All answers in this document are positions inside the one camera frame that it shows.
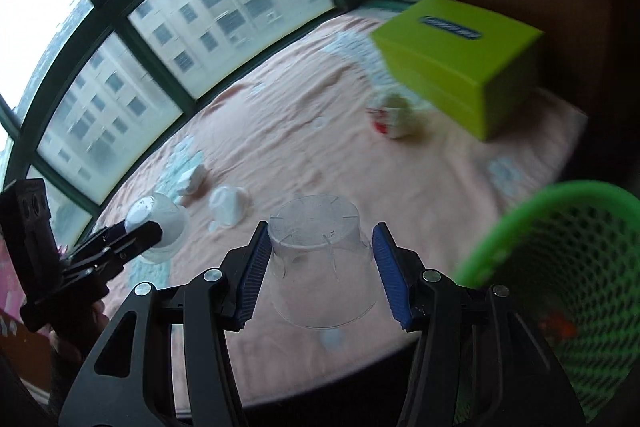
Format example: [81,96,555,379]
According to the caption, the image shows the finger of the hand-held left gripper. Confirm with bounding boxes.
[72,220,164,260]
[61,247,128,283]

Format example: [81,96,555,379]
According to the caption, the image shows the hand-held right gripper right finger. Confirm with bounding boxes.
[372,222,586,427]

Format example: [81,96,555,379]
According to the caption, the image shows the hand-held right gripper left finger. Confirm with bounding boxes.
[59,221,273,427]

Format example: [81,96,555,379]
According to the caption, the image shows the clear plastic cup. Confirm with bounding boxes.
[266,194,379,331]

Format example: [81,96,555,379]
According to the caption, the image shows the green plastic mesh basket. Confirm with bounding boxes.
[454,180,640,427]

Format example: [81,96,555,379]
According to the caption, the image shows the orange snack packet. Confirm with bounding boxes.
[540,313,578,339]

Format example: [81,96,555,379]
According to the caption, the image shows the pink printed cloth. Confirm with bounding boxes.
[0,241,32,339]

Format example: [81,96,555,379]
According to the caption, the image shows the small white cup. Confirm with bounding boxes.
[207,186,252,229]

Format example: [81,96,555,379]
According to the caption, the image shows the pink printed blanket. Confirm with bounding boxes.
[92,9,590,408]

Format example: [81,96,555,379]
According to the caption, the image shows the red and white crumpled wrapper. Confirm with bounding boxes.
[366,93,427,140]

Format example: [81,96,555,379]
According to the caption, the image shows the green cardboard box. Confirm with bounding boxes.
[369,0,547,142]

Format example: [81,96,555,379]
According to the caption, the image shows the green window frame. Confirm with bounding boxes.
[0,0,433,220]

